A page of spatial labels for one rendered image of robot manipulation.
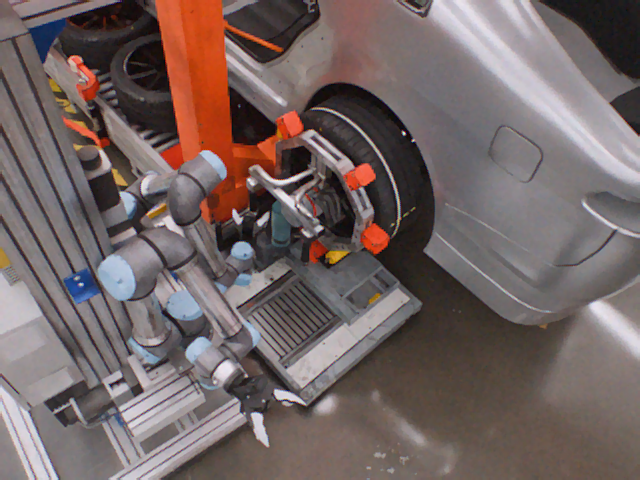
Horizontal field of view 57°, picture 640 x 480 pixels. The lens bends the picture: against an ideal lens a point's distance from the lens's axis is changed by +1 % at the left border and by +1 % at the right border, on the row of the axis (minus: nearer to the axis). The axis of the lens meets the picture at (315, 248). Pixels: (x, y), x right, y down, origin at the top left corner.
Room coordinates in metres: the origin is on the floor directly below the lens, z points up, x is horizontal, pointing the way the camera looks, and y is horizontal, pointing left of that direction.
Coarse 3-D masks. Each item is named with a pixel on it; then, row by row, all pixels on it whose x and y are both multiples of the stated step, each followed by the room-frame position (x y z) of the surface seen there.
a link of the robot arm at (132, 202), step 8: (120, 192) 1.35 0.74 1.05; (128, 192) 1.37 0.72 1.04; (128, 200) 1.32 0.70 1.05; (136, 200) 1.34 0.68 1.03; (128, 208) 1.29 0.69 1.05; (136, 208) 1.31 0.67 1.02; (144, 208) 1.33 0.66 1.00; (128, 216) 1.26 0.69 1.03; (136, 216) 1.29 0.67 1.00; (144, 216) 1.33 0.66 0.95; (136, 224) 1.28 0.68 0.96
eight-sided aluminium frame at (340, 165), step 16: (288, 144) 1.73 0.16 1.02; (304, 144) 1.66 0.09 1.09; (320, 144) 1.67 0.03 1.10; (288, 160) 1.80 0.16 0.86; (336, 160) 1.59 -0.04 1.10; (288, 176) 1.79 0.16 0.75; (288, 192) 1.74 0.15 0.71; (352, 192) 1.48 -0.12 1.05; (368, 208) 1.47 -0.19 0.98; (368, 224) 1.46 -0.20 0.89; (320, 240) 1.57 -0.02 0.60; (336, 240) 1.55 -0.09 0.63; (352, 240) 1.45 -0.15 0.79
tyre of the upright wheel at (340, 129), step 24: (336, 96) 1.95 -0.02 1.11; (312, 120) 1.76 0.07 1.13; (336, 120) 1.73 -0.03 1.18; (360, 120) 1.74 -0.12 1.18; (384, 120) 1.77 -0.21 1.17; (336, 144) 1.66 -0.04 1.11; (360, 144) 1.62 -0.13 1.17; (384, 144) 1.66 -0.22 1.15; (408, 144) 1.70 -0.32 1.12; (384, 168) 1.57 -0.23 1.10; (408, 168) 1.62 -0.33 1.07; (384, 192) 1.50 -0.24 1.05; (408, 192) 1.57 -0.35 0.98; (384, 216) 1.46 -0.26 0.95; (408, 216) 1.55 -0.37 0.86
